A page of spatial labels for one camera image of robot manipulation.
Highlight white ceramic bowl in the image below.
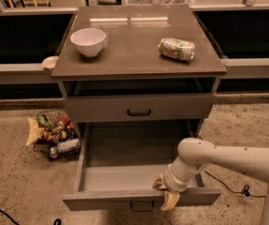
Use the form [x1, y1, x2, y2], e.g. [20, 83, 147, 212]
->
[70, 28, 106, 57]

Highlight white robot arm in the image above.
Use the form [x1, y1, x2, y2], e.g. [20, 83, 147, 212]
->
[153, 138, 269, 225]

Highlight yellow chip bag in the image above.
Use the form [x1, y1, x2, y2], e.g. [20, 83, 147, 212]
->
[26, 117, 44, 146]

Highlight grey drawer cabinet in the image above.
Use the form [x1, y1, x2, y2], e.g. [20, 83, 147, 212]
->
[52, 5, 226, 136]

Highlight green snack packet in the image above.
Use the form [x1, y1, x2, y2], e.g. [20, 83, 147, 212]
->
[37, 113, 53, 128]

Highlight black wire basket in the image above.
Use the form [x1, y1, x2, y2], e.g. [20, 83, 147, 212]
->
[33, 109, 81, 160]

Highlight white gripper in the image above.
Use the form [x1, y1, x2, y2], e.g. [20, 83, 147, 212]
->
[152, 164, 189, 211]

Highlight black floor cable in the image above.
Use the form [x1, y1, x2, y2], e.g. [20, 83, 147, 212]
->
[197, 136, 267, 199]

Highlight grey top drawer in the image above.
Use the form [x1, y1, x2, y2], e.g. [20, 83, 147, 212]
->
[63, 94, 214, 123]

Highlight crushed green white can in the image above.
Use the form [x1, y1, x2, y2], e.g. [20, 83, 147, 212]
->
[158, 37, 196, 62]

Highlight grey drawer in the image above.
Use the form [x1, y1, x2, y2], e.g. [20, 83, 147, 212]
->
[63, 94, 214, 123]
[62, 119, 222, 213]

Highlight white plastic bottle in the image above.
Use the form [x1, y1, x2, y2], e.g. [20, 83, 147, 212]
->
[57, 139, 80, 153]

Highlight red capped bottle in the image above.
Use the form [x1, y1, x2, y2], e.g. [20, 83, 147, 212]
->
[56, 116, 69, 129]

